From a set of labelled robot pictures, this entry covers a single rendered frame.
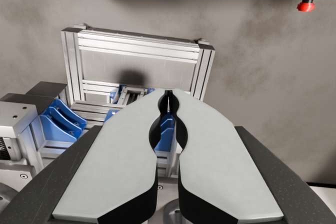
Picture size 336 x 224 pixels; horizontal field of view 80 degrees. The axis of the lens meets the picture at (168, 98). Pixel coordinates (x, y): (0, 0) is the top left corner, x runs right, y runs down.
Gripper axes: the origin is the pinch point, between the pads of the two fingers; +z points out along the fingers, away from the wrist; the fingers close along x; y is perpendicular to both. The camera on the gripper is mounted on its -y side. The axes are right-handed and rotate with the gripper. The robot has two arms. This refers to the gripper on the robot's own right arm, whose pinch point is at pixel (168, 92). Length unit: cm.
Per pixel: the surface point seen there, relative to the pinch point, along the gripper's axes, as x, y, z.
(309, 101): 109, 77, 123
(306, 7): 32, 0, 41
